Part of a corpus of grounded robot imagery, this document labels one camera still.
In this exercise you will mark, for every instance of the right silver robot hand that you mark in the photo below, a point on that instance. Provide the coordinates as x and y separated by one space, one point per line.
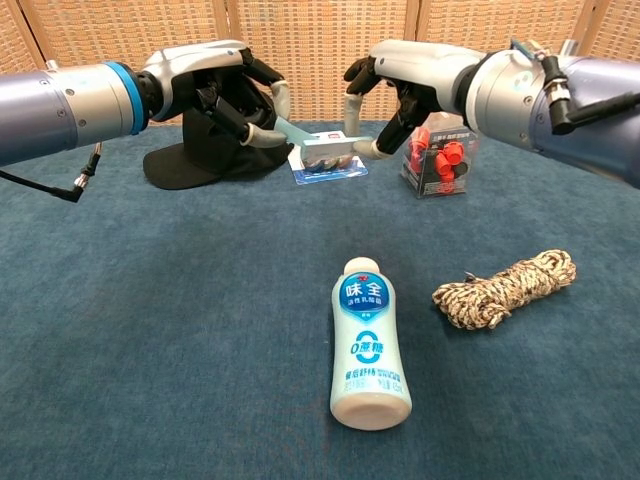
425 70

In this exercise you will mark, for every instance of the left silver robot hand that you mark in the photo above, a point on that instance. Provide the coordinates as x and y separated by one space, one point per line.
195 65

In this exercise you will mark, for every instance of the black baseball cap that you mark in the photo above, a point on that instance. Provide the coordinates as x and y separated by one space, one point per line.
200 162

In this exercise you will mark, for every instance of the clear box red black parts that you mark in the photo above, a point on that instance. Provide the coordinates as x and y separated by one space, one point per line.
442 167

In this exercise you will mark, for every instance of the woven rattan folding screen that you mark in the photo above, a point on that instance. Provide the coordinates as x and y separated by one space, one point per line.
320 45

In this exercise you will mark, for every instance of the correction tape blister pack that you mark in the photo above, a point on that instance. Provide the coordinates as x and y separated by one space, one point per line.
330 173

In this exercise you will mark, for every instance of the blue felt table cover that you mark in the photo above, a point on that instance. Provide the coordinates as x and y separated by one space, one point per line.
150 325

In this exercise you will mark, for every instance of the white yogurt drink bottle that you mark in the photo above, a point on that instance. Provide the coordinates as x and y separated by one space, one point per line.
369 345

